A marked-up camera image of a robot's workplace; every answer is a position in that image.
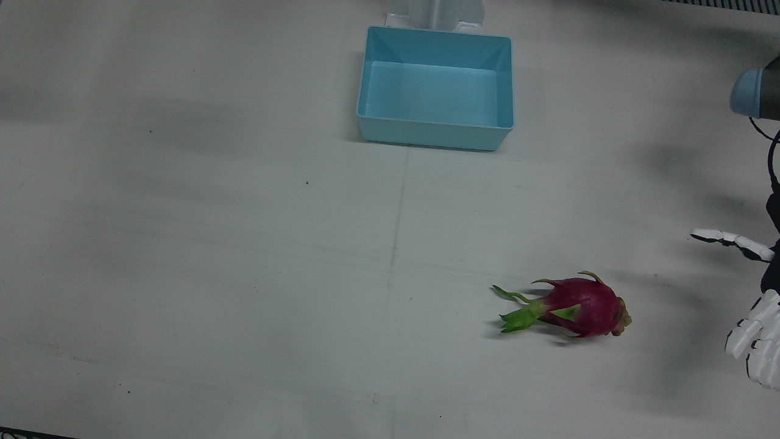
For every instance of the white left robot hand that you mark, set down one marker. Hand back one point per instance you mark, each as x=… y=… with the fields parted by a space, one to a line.
x=769 y=329

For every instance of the red dragon fruit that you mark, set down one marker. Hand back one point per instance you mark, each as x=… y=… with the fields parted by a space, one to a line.
x=582 y=305

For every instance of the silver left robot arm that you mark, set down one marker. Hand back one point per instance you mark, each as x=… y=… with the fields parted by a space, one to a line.
x=758 y=91

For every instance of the striped metal grille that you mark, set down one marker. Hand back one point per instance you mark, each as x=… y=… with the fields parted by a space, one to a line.
x=725 y=5

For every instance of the light blue plastic bin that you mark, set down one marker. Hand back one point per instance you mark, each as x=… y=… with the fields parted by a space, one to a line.
x=436 y=91

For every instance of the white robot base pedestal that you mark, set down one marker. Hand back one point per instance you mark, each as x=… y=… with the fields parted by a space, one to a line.
x=436 y=13

